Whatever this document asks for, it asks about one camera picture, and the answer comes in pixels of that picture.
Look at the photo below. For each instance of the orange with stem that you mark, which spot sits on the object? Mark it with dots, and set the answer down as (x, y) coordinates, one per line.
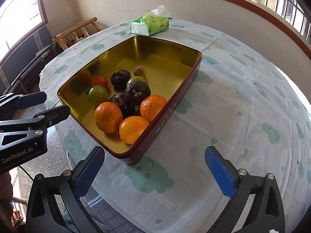
(153, 108)

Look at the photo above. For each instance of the red tomato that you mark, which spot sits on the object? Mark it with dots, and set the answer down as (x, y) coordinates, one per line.
(99, 80)

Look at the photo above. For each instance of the dark red tin box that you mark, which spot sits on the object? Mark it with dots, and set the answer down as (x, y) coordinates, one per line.
(158, 60)

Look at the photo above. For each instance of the small brown round fruit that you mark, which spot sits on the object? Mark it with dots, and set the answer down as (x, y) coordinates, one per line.
(140, 71)

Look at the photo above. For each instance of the wooden chair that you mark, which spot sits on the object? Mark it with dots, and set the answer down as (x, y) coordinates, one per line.
(73, 30)

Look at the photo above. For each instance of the cloud print tablecloth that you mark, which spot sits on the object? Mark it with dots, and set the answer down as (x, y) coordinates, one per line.
(230, 102)

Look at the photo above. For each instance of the green tissue box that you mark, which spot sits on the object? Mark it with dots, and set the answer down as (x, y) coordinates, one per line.
(150, 25)

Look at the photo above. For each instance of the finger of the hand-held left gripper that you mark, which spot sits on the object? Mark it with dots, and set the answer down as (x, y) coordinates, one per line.
(31, 100)
(55, 114)

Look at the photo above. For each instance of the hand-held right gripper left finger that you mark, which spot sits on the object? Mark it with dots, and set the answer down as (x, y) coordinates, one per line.
(85, 172)

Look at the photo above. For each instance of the large dark water chestnut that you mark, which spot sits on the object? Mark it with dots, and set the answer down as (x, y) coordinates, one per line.
(137, 92)

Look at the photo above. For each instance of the green tomato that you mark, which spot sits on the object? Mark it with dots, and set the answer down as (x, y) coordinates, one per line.
(97, 95)
(137, 79)

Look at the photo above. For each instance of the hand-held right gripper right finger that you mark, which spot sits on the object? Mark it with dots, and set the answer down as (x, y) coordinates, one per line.
(218, 172)

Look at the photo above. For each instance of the dark wooden bench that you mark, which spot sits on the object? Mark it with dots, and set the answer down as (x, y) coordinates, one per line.
(29, 60)

